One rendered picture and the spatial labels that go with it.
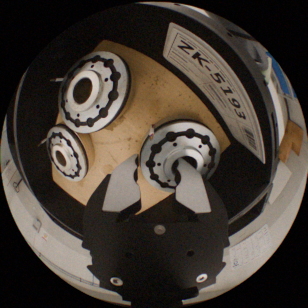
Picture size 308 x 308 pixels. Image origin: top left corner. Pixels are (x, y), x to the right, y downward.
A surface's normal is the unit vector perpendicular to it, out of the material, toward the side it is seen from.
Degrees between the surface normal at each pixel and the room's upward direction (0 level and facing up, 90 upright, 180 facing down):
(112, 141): 0
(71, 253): 90
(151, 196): 0
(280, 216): 90
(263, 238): 90
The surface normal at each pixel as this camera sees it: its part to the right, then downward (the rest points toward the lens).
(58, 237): 0.58, -0.70
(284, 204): -0.82, -0.50
